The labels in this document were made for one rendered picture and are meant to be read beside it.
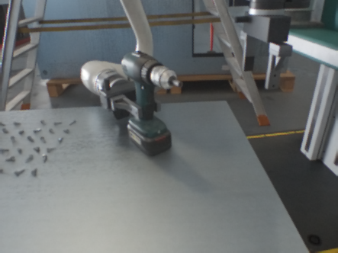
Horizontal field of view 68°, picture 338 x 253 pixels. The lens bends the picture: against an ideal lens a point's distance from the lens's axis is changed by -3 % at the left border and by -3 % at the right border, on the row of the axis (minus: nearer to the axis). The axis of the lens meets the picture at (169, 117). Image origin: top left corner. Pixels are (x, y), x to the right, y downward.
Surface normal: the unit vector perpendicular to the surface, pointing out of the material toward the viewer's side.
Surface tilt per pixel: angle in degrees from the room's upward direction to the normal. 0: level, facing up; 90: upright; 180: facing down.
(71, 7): 90
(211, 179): 0
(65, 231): 0
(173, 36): 90
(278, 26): 90
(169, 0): 90
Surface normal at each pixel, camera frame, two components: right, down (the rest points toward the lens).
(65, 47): -0.03, 0.47
